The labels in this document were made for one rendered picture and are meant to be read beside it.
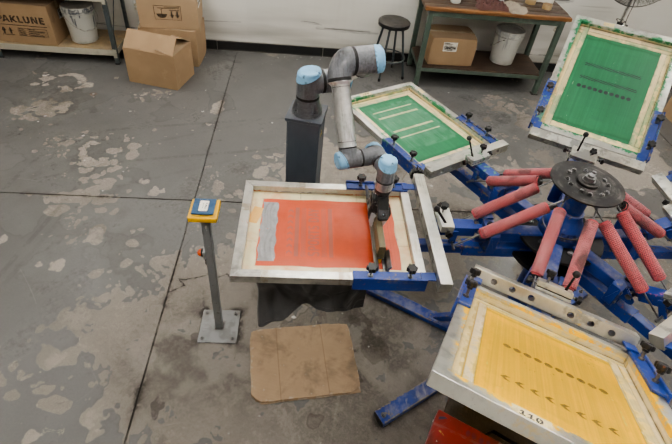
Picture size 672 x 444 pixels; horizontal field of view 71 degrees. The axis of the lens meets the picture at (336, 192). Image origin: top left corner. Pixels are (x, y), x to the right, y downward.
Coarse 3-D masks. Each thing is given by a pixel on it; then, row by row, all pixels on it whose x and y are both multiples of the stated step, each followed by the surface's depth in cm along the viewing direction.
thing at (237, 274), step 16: (304, 192) 230; (320, 192) 230; (336, 192) 230; (352, 192) 230; (400, 192) 231; (240, 224) 205; (240, 240) 198; (416, 240) 207; (240, 256) 192; (416, 256) 200; (240, 272) 186; (256, 272) 187; (272, 272) 187; (288, 272) 188; (304, 272) 189; (320, 272) 189; (336, 272) 190; (352, 272) 191
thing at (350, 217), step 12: (288, 204) 223; (300, 204) 223; (312, 204) 224; (324, 204) 225; (336, 204) 226; (348, 204) 226; (360, 204) 227; (336, 216) 219; (348, 216) 220; (360, 216) 221; (276, 228) 210; (336, 228) 214; (348, 228) 214; (360, 228) 215; (384, 228) 216
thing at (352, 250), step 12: (276, 240) 205; (336, 240) 208; (348, 240) 209; (360, 240) 209; (276, 252) 200; (336, 252) 203; (348, 252) 203; (360, 252) 204; (372, 252) 205; (396, 252) 206; (264, 264) 194; (276, 264) 195; (288, 264) 196; (300, 264) 196; (312, 264) 197; (324, 264) 197; (336, 264) 198; (348, 264) 198; (360, 264) 199; (396, 264) 201
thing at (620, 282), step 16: (496, 192) 232; (560, 192) 239; (512, 208) 233; (480, 240) 212; (496, 240) 207; (512, 240) 215; (624, 240) 217; (560, 256) 204; (592, 256) 205; (528, 272) 196; (592, 272) 204; (608, 272) 199; (608, 288) 194; (624, 288) 191
